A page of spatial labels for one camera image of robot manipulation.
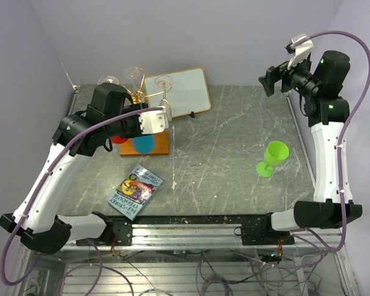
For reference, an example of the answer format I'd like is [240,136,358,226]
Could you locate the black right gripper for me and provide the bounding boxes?
[259,52,320,98]

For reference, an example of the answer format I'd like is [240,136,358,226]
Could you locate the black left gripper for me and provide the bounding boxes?
[105,101,149,139]

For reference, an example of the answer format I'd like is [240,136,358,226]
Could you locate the red plastic goblet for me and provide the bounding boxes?
[111,136,129,145]

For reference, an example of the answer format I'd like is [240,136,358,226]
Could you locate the blue plastic goblet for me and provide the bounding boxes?
[132,134,155,154]

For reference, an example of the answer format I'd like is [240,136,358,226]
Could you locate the clear ribbed wine glass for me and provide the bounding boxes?
[97,75,120,85]

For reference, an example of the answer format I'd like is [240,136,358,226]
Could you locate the clear smooth wine glass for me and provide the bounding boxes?
[122,67,146,93]

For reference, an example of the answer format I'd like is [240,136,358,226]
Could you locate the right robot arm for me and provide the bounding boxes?
[258,51,363,244]

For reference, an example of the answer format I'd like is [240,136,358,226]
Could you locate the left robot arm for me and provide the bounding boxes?
[0,83,148,255]

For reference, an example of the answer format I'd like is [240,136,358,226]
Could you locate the wooden rack base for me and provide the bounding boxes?
[120,131,170,157]

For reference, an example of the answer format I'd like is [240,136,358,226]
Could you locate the gold framed whiteboard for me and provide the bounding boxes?
[145,67,212,118]

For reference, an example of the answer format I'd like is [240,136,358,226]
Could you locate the colourful treehouse book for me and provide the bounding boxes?
[107,165,163,221]

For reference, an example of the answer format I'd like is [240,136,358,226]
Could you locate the green plastic goblet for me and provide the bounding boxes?
[256,141,290,178]

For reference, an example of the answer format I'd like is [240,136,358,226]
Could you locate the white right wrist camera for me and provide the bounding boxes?
[286,33,314,70]

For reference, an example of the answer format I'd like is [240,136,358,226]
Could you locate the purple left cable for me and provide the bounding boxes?
[1,106,163,296]

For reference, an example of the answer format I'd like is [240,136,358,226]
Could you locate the aluminium rail frame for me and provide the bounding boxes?
[15,215,355,296]

